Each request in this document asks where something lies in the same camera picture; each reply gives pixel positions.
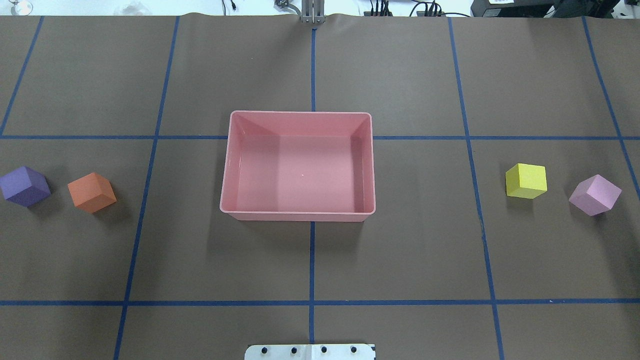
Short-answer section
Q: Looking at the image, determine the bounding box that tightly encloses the yellow foam block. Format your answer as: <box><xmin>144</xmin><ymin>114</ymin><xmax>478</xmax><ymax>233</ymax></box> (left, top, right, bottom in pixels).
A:
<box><xmin>505</xmin><ymin>162</ymin><xmax>547</xmax><ymax>199</ymax></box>

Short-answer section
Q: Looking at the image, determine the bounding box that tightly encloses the orange foam block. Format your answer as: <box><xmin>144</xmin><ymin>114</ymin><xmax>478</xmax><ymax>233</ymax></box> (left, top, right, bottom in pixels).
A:
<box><xmin>67</xmin><ymin>172</ymin><xmax>117</xmax><ymax>214</ymax></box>

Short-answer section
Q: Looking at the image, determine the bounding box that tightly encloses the pink foam block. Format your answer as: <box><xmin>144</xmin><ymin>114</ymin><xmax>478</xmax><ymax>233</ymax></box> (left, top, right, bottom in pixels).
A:
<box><xmin>569</xmin><ymin>174</ymin><xmax>622</xmax><ymax>217</ymax></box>

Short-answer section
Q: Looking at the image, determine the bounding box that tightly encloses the purple foam block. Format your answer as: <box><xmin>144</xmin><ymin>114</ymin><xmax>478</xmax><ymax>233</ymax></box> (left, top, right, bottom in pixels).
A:
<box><xmin>0</xmin><ymin>166</ymin><xmax>51</xmax><ymax>207</ymax></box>

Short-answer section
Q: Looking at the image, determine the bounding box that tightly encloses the pink plastic bin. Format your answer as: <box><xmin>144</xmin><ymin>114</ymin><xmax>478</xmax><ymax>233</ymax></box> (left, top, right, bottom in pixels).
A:
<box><xmin>219</xmin><ymin>111</ymin><xmax>377</xmax><ymax>223</ymax></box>

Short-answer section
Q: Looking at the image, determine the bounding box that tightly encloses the grey metal post bracket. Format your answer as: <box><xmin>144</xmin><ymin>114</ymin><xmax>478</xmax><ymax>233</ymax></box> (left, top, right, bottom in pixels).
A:
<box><xmin>300</xmin><ymin>0</ymin><xmax>326</xmax><ymax>25</ymax></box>

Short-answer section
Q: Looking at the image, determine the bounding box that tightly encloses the white metal base plate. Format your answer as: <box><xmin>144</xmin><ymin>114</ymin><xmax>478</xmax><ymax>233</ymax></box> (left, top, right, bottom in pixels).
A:
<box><xmin>244</xmin><ymin>343</ymin><xmax>377</xmax><ymax>360</ymax></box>

